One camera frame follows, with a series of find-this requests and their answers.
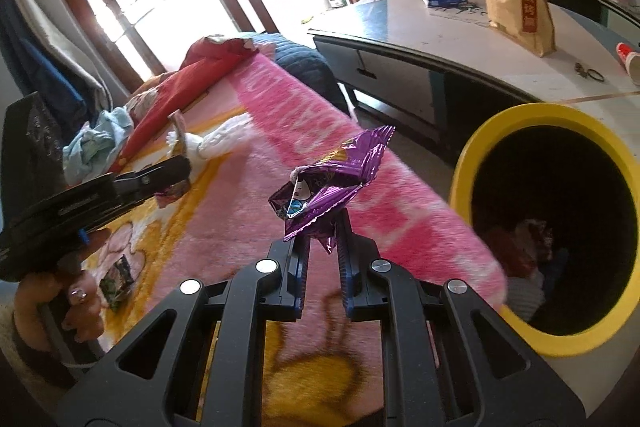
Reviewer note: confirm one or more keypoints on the dark brown foil wrapper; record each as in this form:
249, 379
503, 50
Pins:
537, 234

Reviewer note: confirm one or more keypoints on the red paper cup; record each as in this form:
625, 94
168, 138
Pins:
631, 62

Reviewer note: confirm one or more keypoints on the white foam net sleeve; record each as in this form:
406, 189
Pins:
525, 297

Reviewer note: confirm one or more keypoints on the small red wrapper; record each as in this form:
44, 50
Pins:
172, 196

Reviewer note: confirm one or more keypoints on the white table drawer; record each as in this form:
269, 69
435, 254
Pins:
395, 82

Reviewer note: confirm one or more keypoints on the yellow trash bin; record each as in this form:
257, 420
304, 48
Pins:
550, 117

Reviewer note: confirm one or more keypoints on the beige curtain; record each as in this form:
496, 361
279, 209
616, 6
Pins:
60, 57

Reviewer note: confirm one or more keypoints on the twisted white foam net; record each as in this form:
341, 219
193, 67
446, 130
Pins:
220, 137

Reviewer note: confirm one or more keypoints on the dark green snack wrapper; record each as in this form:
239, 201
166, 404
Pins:
117, 284

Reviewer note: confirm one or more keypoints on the white coffee table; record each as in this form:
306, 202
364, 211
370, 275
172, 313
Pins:
450, 37

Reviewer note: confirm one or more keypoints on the brown snack wrapper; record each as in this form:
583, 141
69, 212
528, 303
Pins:
178, 127

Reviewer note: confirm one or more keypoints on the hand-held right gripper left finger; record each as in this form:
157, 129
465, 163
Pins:
301, 282

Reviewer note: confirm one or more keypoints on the person's left hand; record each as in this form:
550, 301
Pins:
75, 307

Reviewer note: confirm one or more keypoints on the red quilt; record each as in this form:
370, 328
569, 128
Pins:
170, 102

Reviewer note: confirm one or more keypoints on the purple foil wrapper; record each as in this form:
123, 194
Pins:
330, 177

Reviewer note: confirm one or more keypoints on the person's left forearm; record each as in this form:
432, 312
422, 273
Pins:
30, 367

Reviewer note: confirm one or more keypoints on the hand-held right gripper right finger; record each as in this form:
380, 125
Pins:
344, 282

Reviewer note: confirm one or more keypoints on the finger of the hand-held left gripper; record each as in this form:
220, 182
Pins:
150, 179

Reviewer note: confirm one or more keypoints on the light blue cloth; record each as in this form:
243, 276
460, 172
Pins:
100, 137

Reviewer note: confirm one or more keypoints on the pink yellow printed blanket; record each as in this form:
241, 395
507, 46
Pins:
400, 207

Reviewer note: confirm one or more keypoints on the dark blue quilt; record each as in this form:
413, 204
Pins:
305, 67

